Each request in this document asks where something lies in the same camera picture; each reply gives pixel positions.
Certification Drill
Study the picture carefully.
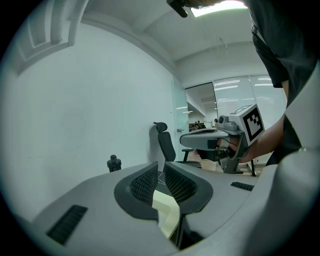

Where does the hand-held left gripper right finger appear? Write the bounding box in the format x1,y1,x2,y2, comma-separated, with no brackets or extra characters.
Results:
163,161,259,256

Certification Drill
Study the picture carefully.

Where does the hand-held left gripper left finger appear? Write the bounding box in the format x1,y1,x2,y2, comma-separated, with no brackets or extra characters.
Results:
32,161,180,256

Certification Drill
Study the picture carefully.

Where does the person's black shirt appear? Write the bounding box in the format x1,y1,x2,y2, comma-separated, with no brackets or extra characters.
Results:
246,0,320,166

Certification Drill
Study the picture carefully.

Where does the glass wall with blinds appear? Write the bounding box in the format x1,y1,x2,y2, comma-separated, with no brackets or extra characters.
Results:
213,75,287,131

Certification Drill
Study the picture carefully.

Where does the black camera device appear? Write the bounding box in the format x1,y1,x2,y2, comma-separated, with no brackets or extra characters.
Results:
106,154,123,173

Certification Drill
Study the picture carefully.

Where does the frosted glass door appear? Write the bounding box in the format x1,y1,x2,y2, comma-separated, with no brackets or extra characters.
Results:
172,77,190,161

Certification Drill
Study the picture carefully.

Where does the black office chair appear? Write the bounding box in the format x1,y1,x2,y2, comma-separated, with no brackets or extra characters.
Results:
152,121,202,168

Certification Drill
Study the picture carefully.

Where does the ceiling light panel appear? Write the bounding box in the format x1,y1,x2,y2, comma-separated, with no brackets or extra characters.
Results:
190,0,249,18

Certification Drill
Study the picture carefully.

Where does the person's right forearm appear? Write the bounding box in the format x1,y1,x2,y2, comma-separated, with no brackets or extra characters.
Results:
239,113,286,163

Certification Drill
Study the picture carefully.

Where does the person's right hand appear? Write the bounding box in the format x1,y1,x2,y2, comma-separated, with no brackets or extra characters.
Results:
216,136,241,158

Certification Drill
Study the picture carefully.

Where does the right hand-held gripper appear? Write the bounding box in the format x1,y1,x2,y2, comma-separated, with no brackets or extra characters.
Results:
179,103,266,175

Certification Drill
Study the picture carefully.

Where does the black head-worn camera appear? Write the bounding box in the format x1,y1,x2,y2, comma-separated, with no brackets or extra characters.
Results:
166,0,189,18

